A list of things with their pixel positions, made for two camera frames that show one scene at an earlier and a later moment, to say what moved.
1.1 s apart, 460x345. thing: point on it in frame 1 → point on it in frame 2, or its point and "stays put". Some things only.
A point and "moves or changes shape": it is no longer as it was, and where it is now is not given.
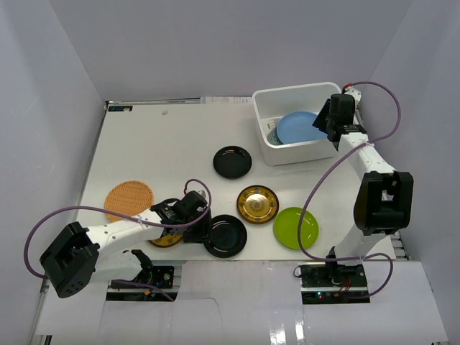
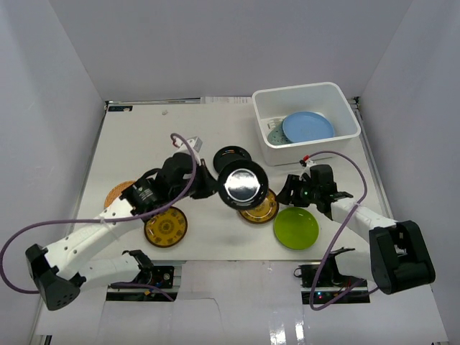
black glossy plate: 228,237 → 242,185
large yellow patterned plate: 257,204 stays put
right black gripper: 320,121 → 293,182
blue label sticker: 119,108 stays put
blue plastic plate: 297,126 moves or changes shape
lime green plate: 286,228 stays put
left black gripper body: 198,232 → 203,180
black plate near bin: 232,162 stays put
